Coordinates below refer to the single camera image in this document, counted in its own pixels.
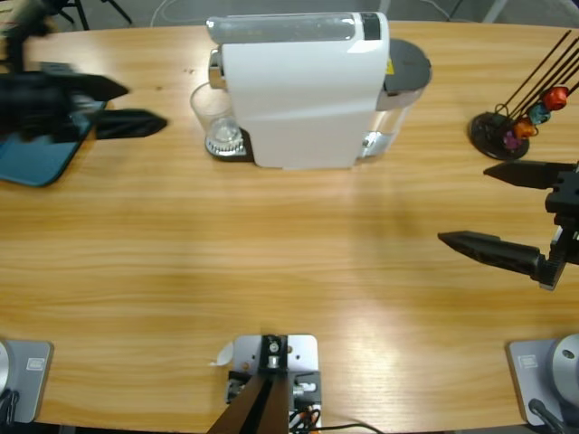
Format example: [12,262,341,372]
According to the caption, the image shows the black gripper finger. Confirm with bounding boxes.
[97,108,169,140]
[437,230,566,290]
[482,161,562,190]
[74,74,131,99]

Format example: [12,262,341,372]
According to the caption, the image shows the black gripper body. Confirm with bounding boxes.
[545,162,579,266]
[0,62,99,146]

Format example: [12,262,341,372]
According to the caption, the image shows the clear drinking glass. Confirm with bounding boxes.
[189,82,243,156]

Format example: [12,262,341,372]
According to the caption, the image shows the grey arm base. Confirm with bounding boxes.
[505,333,579,426]
[0,339,53,424]

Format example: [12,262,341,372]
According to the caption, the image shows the orange coffee capsule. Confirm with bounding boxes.
[513,118,537,141]

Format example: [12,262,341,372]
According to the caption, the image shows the teal coffee capsule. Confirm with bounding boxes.
[527,102,552,127]

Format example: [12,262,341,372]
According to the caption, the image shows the red coffee capsule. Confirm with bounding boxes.
[541,86,569,112]

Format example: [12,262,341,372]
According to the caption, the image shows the white capsule coffee machine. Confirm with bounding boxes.
[207,12,391,172]

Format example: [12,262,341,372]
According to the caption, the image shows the teal plastic tray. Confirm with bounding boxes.
[0,99,109,189]

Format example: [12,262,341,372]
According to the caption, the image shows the black capsule holder with rods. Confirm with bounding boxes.
[468,29,579,162]

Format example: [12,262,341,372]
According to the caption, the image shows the black chair legs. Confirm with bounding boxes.
[49,0,135,32]

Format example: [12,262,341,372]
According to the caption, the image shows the chrome drip tray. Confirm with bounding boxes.
[205,130,251,159]

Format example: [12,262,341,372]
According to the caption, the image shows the clear water tank dark lid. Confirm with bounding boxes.
[359,38,433,160]

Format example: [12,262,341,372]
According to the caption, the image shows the white tape tab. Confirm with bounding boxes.
[208,341,235,367]

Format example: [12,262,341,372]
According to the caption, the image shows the white floor cable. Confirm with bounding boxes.
[424,0,453,22]
[151,0,227,26]

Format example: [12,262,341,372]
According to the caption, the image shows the grey metal post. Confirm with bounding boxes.
[483,0,510,24]

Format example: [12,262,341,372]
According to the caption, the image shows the black arm base cable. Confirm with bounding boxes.
[527,398,566,434]
[0,389,20,426]

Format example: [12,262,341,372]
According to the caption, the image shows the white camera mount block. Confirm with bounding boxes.
[224,334,323,434]

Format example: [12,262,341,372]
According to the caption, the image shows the black mount cable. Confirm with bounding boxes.
[316,422,388,434]

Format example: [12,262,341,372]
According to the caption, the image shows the orange and white wire bundle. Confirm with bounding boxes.
[289,403,323,433]

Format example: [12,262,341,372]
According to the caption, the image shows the dark camera post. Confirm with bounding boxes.
[207,334,290,434]

